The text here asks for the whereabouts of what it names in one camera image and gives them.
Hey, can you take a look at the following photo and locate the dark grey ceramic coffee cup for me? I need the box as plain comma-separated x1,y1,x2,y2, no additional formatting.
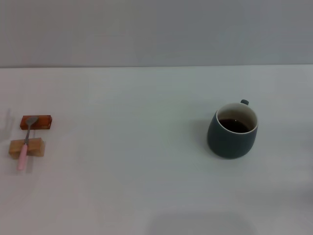
207,99,259,160

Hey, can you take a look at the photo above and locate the pink handled metal spoon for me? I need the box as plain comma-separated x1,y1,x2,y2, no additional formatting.
17,116,39,171

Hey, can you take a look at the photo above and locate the light wooden spoon rest block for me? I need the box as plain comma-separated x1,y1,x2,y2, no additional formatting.
9,137,46,160

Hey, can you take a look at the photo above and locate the reddish brown wooden block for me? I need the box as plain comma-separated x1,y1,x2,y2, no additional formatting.
20,115,54,131

